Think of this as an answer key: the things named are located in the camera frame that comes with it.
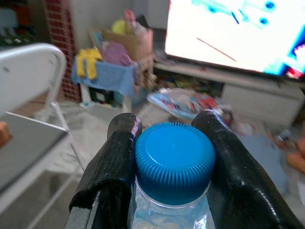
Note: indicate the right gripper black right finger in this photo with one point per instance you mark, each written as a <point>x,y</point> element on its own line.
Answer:
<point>240,186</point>

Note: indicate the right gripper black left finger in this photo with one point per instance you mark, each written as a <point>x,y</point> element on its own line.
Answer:
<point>112,167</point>

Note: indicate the clear bottle with blue cap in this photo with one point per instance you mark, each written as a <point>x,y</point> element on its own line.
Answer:
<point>175,162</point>

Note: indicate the white laundry basket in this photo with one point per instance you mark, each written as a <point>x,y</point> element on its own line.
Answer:
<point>85,95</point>

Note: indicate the grey folding chair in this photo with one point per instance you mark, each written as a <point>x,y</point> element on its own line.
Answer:
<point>28,148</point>

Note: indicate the white television stand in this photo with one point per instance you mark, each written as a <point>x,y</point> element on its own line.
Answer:
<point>257,100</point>

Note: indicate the blue cloth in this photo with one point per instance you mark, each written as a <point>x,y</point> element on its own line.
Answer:
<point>109,76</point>

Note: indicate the colourful baby bouncer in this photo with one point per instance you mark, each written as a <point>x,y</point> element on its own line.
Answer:
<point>176,102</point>

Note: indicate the yellow cloth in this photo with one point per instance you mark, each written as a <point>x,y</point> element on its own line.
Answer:
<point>87,62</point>

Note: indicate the purple dotted cloth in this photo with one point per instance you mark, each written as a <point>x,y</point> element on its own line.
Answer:
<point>114,52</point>

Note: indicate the brown cardboard box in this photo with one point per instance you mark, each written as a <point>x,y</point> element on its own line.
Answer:
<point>140,45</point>

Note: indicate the yellow green ball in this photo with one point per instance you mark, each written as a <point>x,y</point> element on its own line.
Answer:
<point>120,26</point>

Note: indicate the flat screen television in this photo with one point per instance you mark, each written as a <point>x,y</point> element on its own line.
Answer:
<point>214,23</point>

